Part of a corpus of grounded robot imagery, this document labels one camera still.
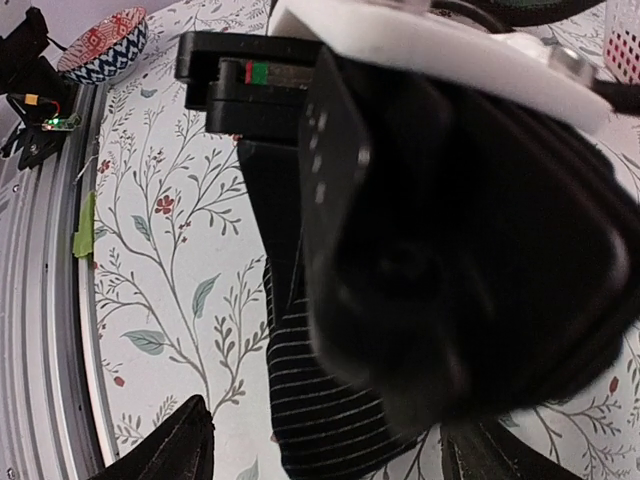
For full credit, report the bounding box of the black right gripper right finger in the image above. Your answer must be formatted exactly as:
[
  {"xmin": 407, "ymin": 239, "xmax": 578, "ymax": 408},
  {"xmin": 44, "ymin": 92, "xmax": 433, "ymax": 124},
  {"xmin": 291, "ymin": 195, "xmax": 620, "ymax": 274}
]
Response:
[{"xmin": 440, "ymin": 422, "xmax": 560, "ymax": 479}]

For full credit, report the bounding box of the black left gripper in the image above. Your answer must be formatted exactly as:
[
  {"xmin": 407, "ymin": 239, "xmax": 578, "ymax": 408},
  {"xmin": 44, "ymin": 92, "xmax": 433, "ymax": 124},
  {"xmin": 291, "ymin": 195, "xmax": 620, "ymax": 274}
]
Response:
[{"xmin": 175, "ymin": 31, "xmax": 321, "ymax": 305}]

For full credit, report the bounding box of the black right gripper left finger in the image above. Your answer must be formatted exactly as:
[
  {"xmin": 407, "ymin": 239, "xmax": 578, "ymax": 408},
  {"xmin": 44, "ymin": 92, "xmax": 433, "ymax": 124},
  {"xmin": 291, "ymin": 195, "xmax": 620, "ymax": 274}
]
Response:
[{"xmin": 91, "ymin": 394, "xmax": 215, "ymax": 480}]

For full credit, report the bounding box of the black pinstriped underwear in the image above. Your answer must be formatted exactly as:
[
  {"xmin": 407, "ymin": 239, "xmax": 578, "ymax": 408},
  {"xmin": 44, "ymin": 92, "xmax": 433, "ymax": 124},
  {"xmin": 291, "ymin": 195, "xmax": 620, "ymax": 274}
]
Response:
[{"xmin": 263, "ymin": 262, "xmax": 426, "ymax": 479}]

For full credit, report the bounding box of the red patterned bowl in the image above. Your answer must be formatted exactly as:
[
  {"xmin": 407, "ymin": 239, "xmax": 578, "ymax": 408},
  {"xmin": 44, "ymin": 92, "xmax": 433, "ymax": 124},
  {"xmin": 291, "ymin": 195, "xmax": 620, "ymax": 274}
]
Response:
[{"xmin": 56, "ymin": 6, "xmax": 148, "ymax": 85}]

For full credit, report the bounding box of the floral patterned table mat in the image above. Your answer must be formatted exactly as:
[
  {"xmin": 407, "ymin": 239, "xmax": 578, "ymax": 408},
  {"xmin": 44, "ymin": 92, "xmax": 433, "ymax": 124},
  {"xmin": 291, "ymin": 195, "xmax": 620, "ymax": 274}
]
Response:
[{"xmin": 91, "ymin": 1, "xmax": 639, "ymax": 479}]

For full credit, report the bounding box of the green tape scrap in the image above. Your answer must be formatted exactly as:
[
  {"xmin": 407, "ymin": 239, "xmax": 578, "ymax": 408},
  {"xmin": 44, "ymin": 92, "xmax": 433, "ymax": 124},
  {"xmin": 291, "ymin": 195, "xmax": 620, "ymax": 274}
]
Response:
[{"xmin": 72, "ymin": 191, "xmax": 96, "ymax": 259}]

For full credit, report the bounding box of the green compartment tray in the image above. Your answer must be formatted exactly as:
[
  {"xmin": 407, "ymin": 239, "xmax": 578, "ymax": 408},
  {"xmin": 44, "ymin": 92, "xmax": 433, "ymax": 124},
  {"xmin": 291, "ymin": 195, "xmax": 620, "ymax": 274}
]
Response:
[{"xmin": 473, "ymin": 0, "xmax": 604, "ymax": 27}]

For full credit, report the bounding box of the white plastic laundry basket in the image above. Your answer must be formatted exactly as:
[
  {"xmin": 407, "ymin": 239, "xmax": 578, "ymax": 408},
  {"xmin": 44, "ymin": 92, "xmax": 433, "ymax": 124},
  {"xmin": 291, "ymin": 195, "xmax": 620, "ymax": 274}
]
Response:
[{"xmin": 603, "ymin": 0, "xmax": 640, "ymax": 84}]

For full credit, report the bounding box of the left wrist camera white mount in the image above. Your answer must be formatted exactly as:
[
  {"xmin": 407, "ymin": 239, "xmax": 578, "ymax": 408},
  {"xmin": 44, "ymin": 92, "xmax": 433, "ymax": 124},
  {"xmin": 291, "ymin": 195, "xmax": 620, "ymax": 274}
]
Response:
[{"xmin": 267, "ymin": 0, "xmax": 640, "ymax": 436}]

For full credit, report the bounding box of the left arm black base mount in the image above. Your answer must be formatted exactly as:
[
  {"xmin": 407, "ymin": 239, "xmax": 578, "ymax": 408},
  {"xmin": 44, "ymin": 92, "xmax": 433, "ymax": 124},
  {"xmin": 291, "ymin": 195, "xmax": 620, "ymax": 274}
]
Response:
[{"xmin": 1, "ymin": 6, "xmax": 78, "ymax": 171}]

